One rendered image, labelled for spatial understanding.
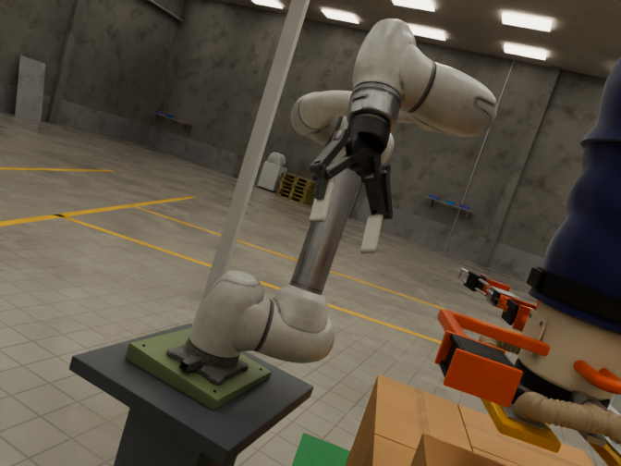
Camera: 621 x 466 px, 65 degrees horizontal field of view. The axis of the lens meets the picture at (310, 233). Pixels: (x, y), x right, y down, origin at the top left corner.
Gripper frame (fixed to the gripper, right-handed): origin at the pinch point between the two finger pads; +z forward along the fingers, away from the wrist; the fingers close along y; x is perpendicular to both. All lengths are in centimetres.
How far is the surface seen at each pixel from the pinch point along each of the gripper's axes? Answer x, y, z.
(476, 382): 23.4, -4.6, 19.7
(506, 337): 14.7, -32.4, 8.2
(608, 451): 29, -43, 23
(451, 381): 21.0, -2.7, 20.3
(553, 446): 23.7, -33.4, 24.5
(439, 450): 1, -40, 30
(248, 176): -280, -166, -134
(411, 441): -52, -118, 34
